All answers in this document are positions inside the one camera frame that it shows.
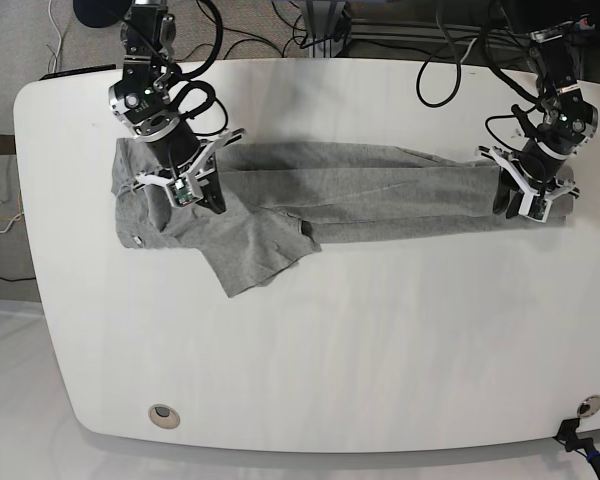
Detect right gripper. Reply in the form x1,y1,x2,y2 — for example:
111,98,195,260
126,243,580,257
131,124,246,214

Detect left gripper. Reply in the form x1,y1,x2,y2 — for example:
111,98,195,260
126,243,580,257
477,139,579,219

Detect grey t-shirt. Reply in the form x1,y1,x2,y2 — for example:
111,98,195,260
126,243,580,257
110,137,576,300

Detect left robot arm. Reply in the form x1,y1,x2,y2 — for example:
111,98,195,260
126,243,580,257
476,21,598,223

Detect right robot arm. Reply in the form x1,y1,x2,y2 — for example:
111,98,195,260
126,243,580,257
109,1,244,214

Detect dark blue round object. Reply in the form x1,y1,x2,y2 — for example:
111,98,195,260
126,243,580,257
73,0,132,29

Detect silver table grommet left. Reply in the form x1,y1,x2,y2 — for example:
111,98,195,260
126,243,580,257
148,404,180,430

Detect silver table grommet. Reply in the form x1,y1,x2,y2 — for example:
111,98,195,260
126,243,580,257
148,404,180,430
577,394,600,418

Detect silver table grommet right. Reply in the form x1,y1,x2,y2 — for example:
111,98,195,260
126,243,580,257
577,394,600,418

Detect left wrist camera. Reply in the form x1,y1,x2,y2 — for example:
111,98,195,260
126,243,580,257
520,196,553,223

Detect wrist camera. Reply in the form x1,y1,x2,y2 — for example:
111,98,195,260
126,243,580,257
165,177,204,208
520,196,553,223

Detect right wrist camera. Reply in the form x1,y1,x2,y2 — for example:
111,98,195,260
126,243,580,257
165,177,204,208

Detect metal table leg frame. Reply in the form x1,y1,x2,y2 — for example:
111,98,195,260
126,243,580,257
299,1,350,59

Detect black clamp with cable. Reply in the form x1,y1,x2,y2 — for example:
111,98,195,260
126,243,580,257
554,418,600,480

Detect white floor cable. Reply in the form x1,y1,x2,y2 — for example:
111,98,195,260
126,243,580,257
44,0,67,76

